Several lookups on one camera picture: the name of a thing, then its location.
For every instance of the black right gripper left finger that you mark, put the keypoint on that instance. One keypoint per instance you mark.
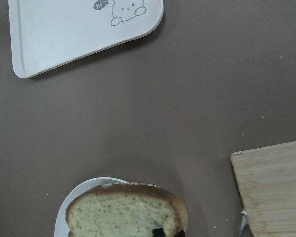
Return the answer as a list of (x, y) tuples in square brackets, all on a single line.
[(158, 232)]

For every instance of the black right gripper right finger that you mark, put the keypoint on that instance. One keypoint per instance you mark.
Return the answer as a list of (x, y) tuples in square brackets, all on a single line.
[(181, 233)]

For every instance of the bread slice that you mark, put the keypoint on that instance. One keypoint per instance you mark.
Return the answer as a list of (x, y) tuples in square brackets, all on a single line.
[(126, 210)]

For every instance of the cream rabbit tray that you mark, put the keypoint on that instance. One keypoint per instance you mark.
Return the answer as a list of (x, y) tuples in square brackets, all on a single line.
[(46, 34)]

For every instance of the white round plate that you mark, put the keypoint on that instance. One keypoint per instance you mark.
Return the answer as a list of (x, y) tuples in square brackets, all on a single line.
[(61, 228)]

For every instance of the bamboo cutting board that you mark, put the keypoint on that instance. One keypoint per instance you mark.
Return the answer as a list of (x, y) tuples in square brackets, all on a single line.
[(266, 178)]

